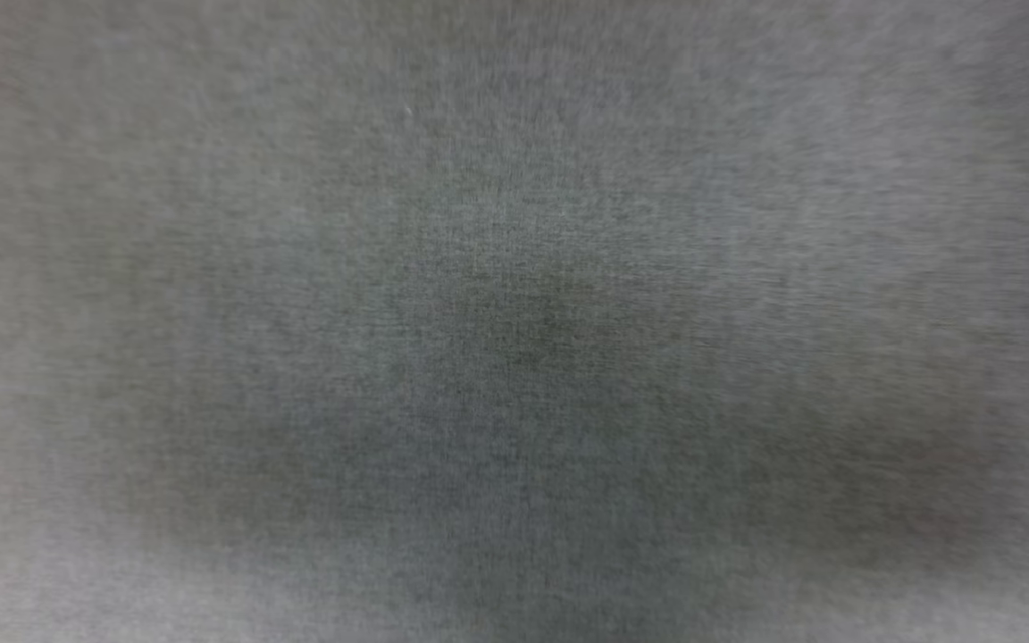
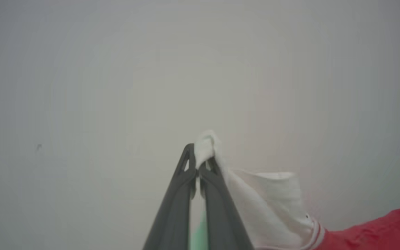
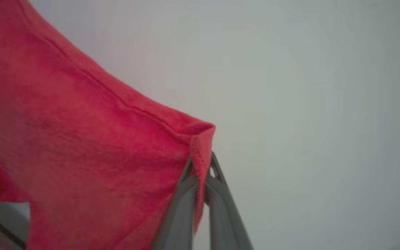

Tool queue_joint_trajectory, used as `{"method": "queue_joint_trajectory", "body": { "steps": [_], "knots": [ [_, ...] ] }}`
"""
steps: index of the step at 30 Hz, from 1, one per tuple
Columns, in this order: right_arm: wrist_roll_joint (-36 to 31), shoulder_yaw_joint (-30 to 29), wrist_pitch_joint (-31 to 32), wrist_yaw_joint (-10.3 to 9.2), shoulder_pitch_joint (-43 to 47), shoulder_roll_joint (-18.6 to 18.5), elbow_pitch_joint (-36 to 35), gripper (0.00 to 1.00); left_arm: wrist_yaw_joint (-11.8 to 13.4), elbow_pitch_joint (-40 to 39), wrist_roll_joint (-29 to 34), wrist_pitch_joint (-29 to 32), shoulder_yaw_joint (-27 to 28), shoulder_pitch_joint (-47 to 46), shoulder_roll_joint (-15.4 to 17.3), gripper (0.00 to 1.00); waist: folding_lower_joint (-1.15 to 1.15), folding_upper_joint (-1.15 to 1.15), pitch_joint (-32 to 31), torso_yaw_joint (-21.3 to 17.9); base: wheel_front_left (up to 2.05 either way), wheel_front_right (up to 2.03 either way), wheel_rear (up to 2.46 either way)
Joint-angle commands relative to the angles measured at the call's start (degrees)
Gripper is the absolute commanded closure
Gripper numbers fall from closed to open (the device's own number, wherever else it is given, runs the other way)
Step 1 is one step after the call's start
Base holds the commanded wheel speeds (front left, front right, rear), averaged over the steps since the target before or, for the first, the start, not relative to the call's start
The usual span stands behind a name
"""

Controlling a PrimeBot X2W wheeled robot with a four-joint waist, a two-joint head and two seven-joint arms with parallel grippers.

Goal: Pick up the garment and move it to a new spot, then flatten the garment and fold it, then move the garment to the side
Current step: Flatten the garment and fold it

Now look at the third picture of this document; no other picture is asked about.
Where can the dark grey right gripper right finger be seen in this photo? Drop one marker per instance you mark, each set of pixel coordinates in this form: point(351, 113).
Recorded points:
point(224, 215)

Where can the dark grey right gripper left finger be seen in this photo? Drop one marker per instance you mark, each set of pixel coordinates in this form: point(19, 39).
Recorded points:
point(182, 215)

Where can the red and white basketball jersey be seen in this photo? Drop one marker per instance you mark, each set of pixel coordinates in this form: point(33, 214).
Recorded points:
point(64, 139)

